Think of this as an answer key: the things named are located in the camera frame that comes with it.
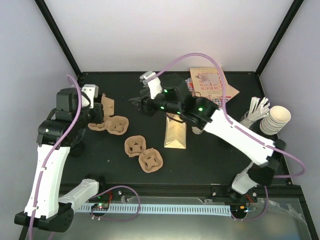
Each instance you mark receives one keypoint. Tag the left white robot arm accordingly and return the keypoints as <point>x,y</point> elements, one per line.
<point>59,135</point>

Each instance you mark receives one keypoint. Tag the kraft paper bag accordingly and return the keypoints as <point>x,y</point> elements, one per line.
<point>175,132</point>

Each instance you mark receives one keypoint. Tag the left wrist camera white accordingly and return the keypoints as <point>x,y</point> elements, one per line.
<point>89,92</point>

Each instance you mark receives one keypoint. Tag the black lid stack left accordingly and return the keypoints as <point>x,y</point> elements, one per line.
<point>77,150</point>

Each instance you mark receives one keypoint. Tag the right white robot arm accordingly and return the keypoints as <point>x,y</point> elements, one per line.
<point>173,97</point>

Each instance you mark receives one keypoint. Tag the brown pulp cup carrier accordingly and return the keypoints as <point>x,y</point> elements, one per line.
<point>150,159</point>

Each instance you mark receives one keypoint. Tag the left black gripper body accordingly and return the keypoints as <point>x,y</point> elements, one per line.
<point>98,118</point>

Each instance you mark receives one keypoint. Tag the small circuit board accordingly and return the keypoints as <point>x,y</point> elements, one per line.
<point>100,207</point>

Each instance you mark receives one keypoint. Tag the white stirrer packets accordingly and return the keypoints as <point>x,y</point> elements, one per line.
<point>258,109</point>

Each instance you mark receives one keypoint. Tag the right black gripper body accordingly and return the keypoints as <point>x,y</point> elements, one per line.
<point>146,104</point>

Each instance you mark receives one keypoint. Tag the light blue cable duct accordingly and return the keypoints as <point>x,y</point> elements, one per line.
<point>161,209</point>

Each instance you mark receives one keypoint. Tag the pink cakes paper bag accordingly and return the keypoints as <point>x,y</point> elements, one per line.
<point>208,83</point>

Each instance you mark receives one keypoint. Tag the clear stirrer holder cup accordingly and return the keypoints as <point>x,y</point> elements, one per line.
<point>246,122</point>

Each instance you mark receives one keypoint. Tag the black lid right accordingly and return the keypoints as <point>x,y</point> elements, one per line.
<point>224,143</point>

